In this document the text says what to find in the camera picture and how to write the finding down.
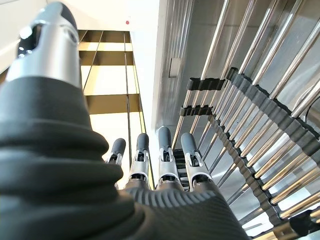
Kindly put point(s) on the stainless steel sink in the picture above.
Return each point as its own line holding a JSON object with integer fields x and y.
{"x": 170, "y": 37}

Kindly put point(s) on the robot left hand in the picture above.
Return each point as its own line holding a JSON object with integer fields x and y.
{"x": 62, "y": 187}

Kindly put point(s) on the black dish rack with plates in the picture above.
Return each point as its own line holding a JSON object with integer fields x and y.
{"x": 261, "y": 98}

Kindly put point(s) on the small red object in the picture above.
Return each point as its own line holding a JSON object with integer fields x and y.
{"x": 127, "y": 22}

